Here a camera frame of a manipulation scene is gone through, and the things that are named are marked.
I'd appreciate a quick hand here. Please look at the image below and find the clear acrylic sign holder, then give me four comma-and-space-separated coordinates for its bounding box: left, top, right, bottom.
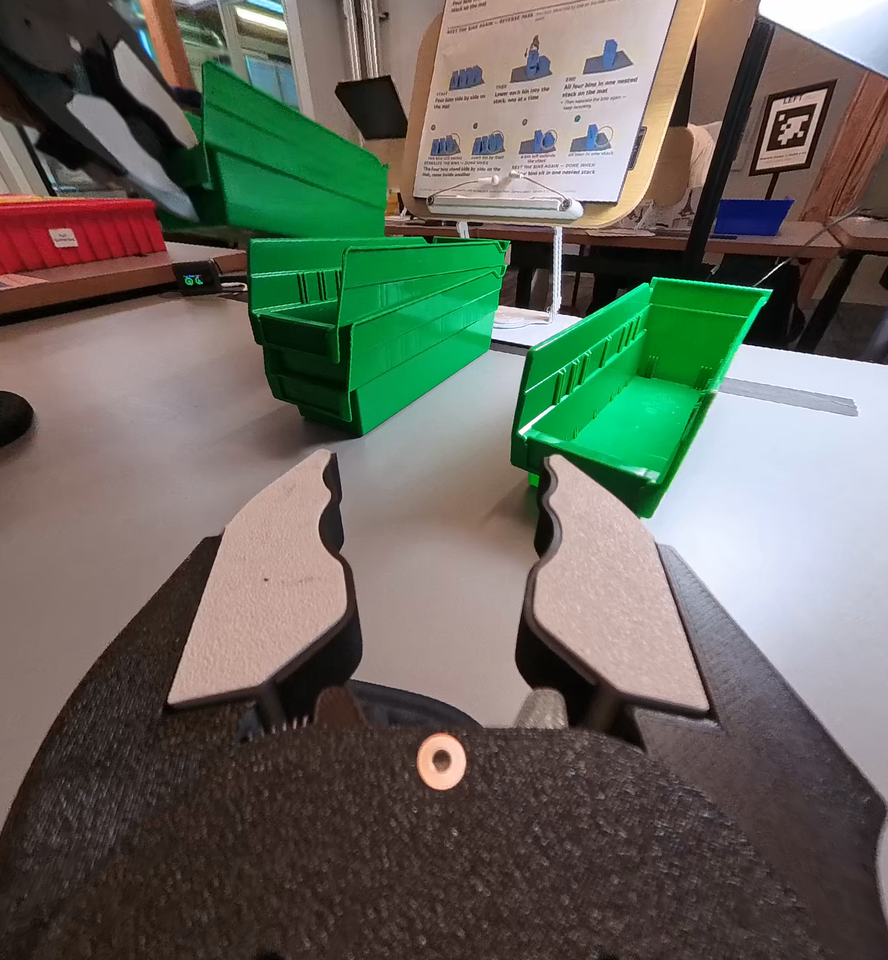
627, 187, 694, 228

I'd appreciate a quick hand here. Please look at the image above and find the grey desk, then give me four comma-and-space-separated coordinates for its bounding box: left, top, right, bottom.
0, 294, 888, 960

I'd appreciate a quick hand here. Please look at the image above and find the wooden display board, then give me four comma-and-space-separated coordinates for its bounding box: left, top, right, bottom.
401, 0, 708, 230

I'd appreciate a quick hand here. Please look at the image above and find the white stand base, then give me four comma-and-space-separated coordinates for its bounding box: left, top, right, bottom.
491, 306, 582, 333

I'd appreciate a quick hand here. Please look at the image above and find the wooden pillar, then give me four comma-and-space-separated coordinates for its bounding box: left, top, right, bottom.
798, 71, 888, 226

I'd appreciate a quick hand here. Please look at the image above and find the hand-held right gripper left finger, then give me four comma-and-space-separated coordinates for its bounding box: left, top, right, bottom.
166, 448, 364, 727

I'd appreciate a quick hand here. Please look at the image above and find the black white marker sign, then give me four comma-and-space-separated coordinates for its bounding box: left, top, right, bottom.
749, 78, 839, 179

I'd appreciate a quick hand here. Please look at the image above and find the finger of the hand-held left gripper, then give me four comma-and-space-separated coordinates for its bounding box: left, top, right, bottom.
76, 33, 201, 151
35, 93, 204, 225

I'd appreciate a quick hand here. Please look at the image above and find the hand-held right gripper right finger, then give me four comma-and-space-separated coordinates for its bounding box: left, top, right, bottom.
515, 453, 713, 732

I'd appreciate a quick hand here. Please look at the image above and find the white stand pole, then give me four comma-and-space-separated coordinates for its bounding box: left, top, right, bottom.
549, 223, 567, 318

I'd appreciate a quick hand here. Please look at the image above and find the red plastic bin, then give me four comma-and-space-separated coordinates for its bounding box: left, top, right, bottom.
0, 196, 168, 280

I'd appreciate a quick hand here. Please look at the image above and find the brown wooden table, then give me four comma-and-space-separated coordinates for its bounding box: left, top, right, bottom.
0, 240, 249, 325

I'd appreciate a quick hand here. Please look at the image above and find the black angled panel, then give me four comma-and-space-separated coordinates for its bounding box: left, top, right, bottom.
333, 73, 409, 141

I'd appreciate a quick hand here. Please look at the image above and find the black desk controller display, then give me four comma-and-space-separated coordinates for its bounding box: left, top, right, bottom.
172, 261, 226, 299

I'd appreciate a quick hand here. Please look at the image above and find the grey tape strip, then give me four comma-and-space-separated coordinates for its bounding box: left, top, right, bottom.
491, 339, 860, 419

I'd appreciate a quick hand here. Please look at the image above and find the printed instruction sheet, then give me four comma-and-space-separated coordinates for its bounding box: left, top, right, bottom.
412, 0, 679, 204

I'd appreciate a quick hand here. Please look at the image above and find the black metal post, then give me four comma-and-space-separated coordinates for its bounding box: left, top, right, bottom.
687, 18, 775, 260

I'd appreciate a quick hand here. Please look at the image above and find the wooden background table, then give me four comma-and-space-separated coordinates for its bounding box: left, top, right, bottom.
564, 217, 850, 260
826, 213, 888, 256

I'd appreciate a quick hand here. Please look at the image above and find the blue plastic bin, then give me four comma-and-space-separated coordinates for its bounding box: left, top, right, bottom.
714, 197, 798, 239

